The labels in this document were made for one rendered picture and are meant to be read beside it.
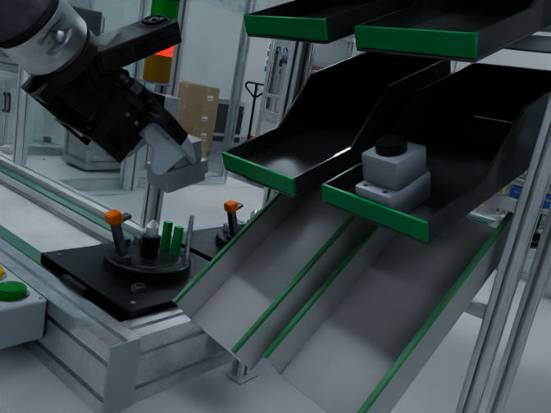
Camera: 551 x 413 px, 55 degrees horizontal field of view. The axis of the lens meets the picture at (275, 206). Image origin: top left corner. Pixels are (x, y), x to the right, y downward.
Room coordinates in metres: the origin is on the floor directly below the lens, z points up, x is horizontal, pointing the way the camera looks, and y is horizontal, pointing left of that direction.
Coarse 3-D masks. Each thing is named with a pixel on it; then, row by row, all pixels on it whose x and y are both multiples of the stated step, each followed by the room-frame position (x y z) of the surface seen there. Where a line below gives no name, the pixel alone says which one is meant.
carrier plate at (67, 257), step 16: (48, 256) 0.78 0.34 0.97; (64, 256) 0.79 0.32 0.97; (80, 256) 0.80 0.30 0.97; (96, 256) 0.81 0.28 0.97; (192, 256) 0.90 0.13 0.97; (64, 272) 0.75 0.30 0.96; (80, 272) 0.74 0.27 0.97; (96, 272) 0.75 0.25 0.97; (192, 272) 0.83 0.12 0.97; (96, 288) 0.70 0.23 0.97; (112, 288) 0.71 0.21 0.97; (128, 288) 0.72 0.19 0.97; (160, 288) 0.74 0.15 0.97; (176, 288) 0.75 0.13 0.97; (112, 304) 0.67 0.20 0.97; (128, 304) 0.67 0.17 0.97; (144, 304) 0.68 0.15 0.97; (160, 304) 0.69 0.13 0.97
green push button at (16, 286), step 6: (6, 282) 0.66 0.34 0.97; (12, 282) 0.66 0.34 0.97; (18, 282) 0.67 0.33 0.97; (0, 288) 0.64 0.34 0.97; (6, 288) 0.64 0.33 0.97; (12, 288) 0.64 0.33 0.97; (18, 288) 0.65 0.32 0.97; (24, 288) 0.65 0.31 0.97; (0, 294) 0.63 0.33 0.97; (6, 294) 0.63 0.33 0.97; (12, 294) 0.63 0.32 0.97; (18, 294) 0.64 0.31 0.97; (24, 294) 0.65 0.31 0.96
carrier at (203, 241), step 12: (252, 216) 1.01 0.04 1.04; (228, 228) 1.02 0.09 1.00; (240, 228) 1.05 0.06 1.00; (192, 240) 0.99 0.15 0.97; (204, 240) 1.01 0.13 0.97; (216, 240) 0.99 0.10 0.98; (228, 240) 0.97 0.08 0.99; (192, 252) 0.94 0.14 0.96; (204, 252) 0.93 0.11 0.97; (216, 252) 0.95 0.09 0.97
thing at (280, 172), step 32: (352, 64) 0.76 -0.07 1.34; (384, 64) 0.78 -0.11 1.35; (416, 64) 0.73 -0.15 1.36; (448, 64) 0.69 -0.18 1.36; (320, 96) 0.73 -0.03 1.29; (352, 96) 0.77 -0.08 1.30; (384, 96) 0.62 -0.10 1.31; (288, 128) 0.70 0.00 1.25; (320, 128) 0.72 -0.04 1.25; (352, 128) 0.70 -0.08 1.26; (384, 128) 0.63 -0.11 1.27; (224, 160) 0.63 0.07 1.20; (256, 160) 0.65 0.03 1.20; (288, 160) 0.63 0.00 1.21; (320, 160) 0.62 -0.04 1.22; (352, 160) 0.60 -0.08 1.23; (288, 192) 0.55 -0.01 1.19
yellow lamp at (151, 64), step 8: (152, 56) 1.00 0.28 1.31; (160, 56) 1.00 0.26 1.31; (144, 64) 1.01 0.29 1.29; (152, 64) 1.00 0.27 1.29; (160, 64) 1.00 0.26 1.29; (168, 64) 1.01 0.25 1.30; (144, 72) 1.00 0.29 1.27; (152, 72) 1.00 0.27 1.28; (160, 72) 1.00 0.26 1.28; (168, 72) 1.01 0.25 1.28; (152, 80) 1.00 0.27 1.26; (160, 80) 1.00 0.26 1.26; (168, 80) 1.02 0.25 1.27
